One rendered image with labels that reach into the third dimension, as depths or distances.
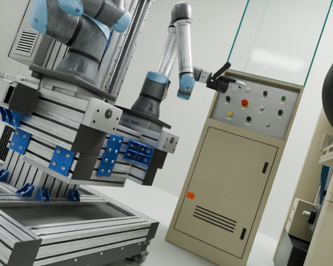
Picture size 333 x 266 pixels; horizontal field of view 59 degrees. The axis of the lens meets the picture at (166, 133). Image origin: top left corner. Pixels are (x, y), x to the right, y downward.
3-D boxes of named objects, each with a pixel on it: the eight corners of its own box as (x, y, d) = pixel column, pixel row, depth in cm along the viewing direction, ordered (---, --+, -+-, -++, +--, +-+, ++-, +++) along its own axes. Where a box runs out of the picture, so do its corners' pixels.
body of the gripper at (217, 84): (224, 94, 167) (204, 87, 168) (230, 79, 167) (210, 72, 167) (227, 93, 160) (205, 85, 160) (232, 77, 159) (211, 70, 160)
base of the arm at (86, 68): (44, 69, 103) (54, 43, 104) (75, 84, 117) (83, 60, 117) (74, 77, 96) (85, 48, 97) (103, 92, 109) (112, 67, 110)
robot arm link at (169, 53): (140, 95, 157) (175, 0, 159) (144, 100, 172) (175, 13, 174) (162, 102, 156) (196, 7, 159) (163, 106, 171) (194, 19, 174)
